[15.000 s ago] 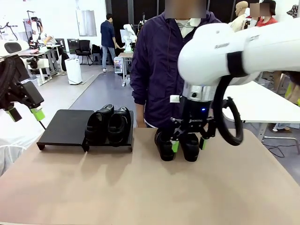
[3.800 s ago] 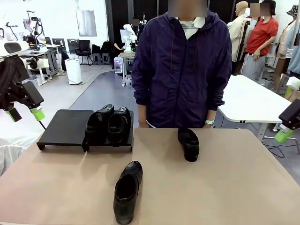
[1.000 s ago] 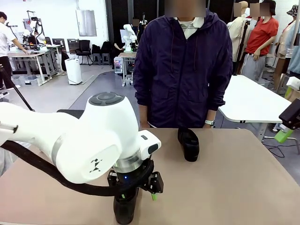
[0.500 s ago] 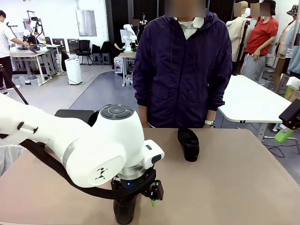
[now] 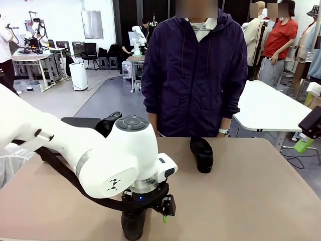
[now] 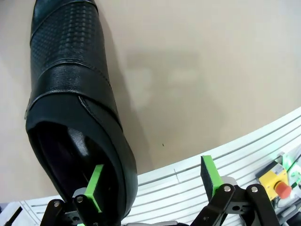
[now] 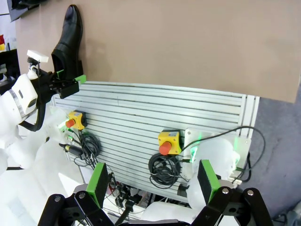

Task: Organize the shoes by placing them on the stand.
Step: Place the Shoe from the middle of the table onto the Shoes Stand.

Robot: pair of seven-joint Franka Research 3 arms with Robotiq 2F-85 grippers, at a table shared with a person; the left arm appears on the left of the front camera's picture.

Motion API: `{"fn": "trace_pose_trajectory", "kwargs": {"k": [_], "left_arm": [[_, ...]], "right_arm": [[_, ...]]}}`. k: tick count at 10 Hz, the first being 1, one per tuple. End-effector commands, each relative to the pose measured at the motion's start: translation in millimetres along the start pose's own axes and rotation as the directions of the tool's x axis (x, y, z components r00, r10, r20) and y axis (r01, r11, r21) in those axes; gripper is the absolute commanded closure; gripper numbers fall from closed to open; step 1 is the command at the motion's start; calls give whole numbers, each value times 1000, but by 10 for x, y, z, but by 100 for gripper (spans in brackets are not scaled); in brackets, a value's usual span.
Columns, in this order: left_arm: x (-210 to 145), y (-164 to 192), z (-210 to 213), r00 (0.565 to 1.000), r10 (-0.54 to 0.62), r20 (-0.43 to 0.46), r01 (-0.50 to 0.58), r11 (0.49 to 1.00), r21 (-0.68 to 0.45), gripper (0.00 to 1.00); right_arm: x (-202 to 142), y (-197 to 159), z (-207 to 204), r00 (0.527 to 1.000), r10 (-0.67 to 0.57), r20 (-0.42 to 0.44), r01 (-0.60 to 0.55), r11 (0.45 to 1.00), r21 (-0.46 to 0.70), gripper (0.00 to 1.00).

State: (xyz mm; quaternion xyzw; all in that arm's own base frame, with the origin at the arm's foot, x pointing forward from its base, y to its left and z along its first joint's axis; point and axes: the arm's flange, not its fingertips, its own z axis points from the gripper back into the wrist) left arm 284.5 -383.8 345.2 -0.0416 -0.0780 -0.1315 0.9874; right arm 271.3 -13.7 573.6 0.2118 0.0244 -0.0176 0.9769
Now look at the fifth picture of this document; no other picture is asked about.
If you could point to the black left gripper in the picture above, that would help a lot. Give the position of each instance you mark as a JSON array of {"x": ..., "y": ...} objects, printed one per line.
[{"x": 140, "y": 204}]

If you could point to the black leather loafer shoe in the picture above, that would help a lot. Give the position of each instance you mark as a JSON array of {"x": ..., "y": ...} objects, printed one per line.
[
  {"x": 134, "y": 228},
  {"x": 203, "y": 158},
  {"x": 106, "y": 125}
]

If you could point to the person's left forearm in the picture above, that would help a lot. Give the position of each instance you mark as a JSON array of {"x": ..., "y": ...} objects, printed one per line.
[{"x": 225, "y": 123}]

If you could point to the small white background robot arm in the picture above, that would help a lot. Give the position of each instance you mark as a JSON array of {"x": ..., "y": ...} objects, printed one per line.
[{"x": 137, "y": 35}]

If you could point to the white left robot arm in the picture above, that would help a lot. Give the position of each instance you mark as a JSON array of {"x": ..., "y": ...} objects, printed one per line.
[{"x": 113, "y": 155}]

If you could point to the person's right forearm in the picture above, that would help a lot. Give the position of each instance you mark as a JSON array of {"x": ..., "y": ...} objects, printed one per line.
[{"x": 153, "y": 120}]

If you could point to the black shoe stand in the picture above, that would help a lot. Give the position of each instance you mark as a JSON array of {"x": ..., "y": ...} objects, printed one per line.
[{"x": 80, "y": 121}]

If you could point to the person's right hand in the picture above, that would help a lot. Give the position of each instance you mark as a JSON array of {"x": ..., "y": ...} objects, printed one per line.
[{"x": 155, "y": 131}]

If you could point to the person's left hand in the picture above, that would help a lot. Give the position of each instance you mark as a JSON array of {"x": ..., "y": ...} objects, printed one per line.
[{"x": 222, "y": 135}]

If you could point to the white table with metal legs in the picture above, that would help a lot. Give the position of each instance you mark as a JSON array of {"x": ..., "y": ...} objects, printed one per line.
[{"x": 270, "y": 108}]

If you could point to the white green wristwatch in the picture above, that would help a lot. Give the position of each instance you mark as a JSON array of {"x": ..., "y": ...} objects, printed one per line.
[{"x": 224, "y": 130}]

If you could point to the mannequin in beige jacket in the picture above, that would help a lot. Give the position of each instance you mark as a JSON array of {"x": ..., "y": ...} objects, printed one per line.
[{"x": 255, "y": 37}]

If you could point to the person in purple jacket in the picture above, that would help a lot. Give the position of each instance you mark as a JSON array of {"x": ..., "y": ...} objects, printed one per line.
[{"x": 195, "y": 75}]

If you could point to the computer case with coloured lights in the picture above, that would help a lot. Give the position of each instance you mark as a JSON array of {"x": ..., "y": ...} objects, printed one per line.
[{"x": 126, "y": 70}]

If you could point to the small wooden robot table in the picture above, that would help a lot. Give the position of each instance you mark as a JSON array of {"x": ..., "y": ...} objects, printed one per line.
[{"x": 134, "y": 59}]

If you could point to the white air purifier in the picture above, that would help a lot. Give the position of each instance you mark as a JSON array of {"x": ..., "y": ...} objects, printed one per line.
[{"x": 79, "y": 77}]

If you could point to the white plastic cover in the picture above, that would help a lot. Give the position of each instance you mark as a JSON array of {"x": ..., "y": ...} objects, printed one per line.
[{"x": 10, "y": 165}]

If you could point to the black office chair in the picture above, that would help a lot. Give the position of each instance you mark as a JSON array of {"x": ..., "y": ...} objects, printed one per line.
[{"x": 89, "y": 51}]

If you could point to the black box cabinet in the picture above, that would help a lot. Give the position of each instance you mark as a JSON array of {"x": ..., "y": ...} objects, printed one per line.
[{"x": 78, "y": 49}]

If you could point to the clear plastic storage bin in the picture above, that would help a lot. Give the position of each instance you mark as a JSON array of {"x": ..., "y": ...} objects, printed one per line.
[{"x": 28, "y": 86}]

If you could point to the background person with dark hair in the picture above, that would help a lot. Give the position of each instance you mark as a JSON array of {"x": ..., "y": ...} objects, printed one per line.
[{"x": 145, "y": 21}]

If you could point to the wooden desk with metal legs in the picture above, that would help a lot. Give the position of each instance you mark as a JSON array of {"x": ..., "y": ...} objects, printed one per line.
[{"x": 30, "y": 58}]

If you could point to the standing person in white shirt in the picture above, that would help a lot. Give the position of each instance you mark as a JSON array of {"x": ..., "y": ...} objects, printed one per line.
[{"x": 5, "y": 47}]

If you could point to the grey wall panel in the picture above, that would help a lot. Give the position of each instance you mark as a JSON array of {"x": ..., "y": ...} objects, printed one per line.
[{"x": 92, "y": 25}]

